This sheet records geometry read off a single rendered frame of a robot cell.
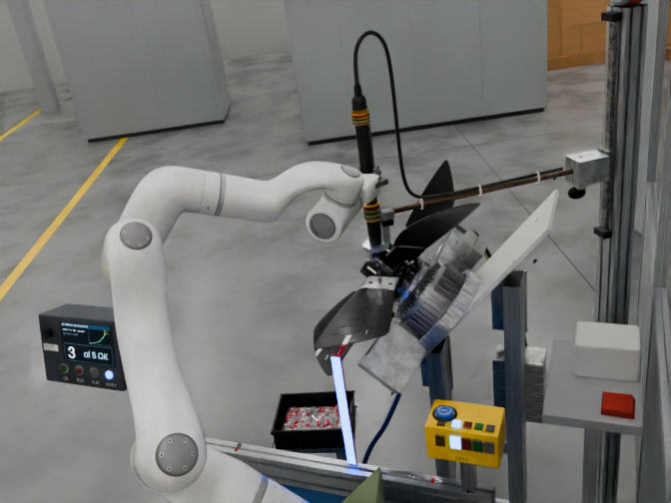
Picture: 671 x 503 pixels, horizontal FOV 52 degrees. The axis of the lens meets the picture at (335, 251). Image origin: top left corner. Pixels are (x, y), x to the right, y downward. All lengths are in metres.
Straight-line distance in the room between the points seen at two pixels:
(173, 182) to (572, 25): 8.63
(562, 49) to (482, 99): 2.52
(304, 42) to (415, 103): 1.32
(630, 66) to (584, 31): 7.91
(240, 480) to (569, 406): 0.98
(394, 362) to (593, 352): 0.54
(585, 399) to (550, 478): 1.04
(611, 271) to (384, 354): 0.73
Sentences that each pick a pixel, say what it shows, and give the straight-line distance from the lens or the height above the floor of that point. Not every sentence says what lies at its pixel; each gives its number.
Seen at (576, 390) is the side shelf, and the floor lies 0.86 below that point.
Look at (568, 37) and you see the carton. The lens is 9.78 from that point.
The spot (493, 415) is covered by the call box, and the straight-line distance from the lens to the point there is 1.57.
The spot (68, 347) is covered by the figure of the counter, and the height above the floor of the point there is 1.17.
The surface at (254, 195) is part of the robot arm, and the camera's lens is 1.42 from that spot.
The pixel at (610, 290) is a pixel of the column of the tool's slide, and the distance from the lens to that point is 2.19.
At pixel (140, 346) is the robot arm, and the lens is 1.29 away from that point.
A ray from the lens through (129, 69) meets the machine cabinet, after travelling 8.95.
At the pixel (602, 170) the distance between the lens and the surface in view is 2.00.
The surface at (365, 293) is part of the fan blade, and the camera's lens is 1.82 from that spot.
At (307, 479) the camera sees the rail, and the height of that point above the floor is 0.81.
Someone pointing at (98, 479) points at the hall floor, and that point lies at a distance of 3.38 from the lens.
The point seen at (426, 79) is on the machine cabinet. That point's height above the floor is 0.53.
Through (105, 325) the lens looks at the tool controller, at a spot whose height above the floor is 1.24.
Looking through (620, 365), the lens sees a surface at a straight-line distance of 2.01.
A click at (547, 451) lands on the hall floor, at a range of 3.08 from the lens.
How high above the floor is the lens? 2.08
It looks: 25 degrees down
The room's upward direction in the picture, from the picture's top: 8 degrees counter-clockwise
